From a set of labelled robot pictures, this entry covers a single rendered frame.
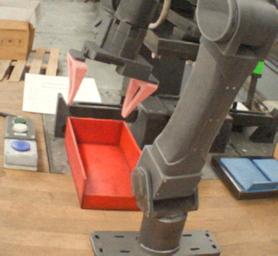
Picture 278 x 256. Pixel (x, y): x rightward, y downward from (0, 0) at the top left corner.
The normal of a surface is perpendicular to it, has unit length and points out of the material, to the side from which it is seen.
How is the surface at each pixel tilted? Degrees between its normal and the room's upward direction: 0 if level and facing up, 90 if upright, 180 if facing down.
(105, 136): 90
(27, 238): 0
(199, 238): 0
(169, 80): 90
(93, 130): 90
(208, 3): 90
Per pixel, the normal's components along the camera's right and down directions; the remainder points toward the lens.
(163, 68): 0.23, 0.39
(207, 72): -0.89, 0.15
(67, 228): 0.17, -0.92
